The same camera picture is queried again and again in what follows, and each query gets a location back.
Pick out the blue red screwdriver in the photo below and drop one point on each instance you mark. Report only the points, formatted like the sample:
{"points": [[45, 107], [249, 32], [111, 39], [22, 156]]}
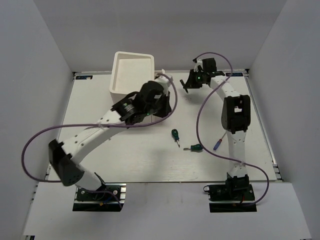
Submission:
{"points": [[216, 146]]}

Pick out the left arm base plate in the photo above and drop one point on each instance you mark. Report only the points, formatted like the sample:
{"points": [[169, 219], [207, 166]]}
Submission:
{"points": [[85, 201]]}

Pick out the wrist white camera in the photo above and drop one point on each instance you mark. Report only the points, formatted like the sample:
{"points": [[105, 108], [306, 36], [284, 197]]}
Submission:
{"points": [[198, 65], [165, 80]]}

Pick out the green stubby screwdriver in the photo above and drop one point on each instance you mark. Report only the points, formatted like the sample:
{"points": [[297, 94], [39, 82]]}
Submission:
{"points": [[175, 135], [194, 148]]}

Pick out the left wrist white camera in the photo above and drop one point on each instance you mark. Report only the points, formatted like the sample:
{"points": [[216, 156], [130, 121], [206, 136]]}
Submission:
{"points": [[165, 80]]}

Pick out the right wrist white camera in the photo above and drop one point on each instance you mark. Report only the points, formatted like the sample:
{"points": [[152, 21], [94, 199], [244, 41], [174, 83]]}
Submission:
{"points": [[198, 65]]}

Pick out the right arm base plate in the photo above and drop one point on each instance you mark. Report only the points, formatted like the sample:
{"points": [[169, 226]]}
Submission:
{"points": [[221, 201]]}

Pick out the white drawer cabinet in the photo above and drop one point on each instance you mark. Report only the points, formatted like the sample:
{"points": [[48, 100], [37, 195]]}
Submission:
{"points": [[129, 72]]}

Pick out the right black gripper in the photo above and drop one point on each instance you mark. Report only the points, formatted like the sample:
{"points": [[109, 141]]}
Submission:
{"points": [[191, 83]]}

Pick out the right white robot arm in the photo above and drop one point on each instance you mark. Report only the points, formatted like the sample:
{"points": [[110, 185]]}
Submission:
{"points": [[235, 116]]}

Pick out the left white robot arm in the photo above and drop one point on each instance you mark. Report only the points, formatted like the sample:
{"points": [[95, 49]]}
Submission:
{"points": [[65, 157]]}

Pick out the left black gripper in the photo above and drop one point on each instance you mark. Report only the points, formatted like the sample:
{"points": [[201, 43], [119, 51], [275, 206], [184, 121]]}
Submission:
{"points": [[166, 108]]}

